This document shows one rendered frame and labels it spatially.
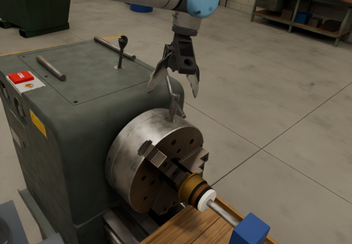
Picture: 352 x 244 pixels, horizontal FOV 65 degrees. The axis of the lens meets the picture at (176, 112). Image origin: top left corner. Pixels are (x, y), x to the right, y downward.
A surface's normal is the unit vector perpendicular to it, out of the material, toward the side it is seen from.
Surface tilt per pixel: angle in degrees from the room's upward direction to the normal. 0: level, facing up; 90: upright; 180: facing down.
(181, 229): 0
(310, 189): 0
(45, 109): 0
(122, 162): 61
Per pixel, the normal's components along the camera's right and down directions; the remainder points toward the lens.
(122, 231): -0.23, -0.61
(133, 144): -0.40, -0.42
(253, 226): 0.08, -0.83
